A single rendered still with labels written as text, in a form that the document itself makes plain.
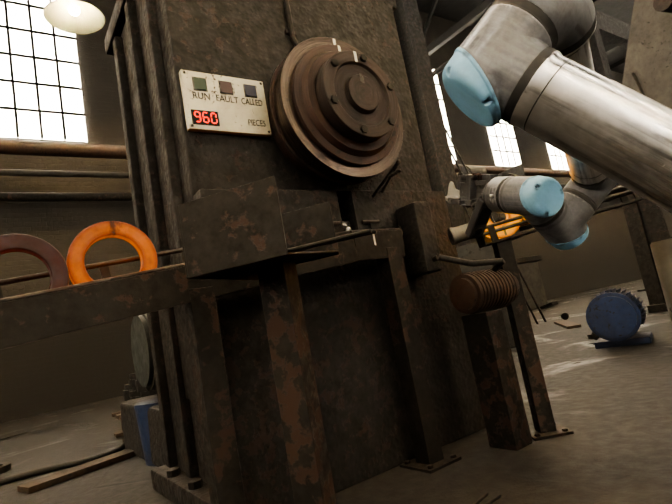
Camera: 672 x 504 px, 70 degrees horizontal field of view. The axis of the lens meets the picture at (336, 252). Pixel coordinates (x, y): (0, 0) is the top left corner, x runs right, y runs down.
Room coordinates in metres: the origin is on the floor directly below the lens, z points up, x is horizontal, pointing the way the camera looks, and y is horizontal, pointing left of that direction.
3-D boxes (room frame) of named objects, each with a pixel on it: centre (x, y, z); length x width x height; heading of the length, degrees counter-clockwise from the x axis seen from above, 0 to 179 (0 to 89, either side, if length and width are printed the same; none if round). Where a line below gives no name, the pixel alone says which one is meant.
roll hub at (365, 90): (1.40, -0.16, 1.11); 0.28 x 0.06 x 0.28; 126
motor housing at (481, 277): (1.56, -0.45, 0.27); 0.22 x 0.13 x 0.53; 126
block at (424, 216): (1.63, -0.28, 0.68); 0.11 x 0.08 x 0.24; 36
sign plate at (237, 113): (1.37, 0.24, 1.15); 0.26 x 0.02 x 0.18; 126
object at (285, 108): (1.48, -0.10, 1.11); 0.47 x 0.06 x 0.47; 126
